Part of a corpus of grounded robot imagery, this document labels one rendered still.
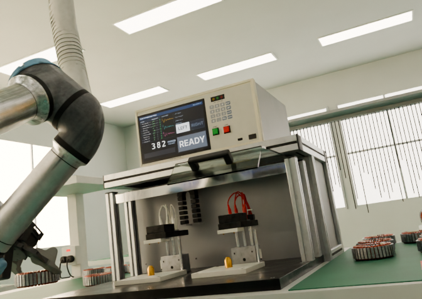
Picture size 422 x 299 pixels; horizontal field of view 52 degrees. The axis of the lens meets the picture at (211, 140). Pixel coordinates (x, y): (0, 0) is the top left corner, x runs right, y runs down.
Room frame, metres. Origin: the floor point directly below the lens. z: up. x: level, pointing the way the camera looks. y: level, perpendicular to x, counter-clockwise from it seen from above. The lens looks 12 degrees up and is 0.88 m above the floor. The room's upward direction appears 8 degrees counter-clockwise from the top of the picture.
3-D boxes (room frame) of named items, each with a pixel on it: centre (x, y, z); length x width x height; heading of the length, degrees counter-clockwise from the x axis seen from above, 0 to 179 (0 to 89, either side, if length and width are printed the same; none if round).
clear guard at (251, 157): (1.18, -0.05, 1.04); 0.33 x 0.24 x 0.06; 157
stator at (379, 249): (1.24, -0.40, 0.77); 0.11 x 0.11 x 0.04
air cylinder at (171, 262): (1.42, 0.16, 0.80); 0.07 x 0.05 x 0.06; 67
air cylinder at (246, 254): (1.32, -0.06, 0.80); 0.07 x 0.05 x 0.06; 67
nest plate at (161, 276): (1.28, 0.22, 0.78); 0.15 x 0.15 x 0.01; 67
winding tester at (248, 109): (1.53, -0.03, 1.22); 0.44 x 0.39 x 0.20; 67
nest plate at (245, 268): (1.19, 0.00, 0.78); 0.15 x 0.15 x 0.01; 67
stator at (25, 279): (1.19, 0.51, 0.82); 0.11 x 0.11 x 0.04
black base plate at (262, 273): (1.25, 0.10, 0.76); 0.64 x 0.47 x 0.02; 67
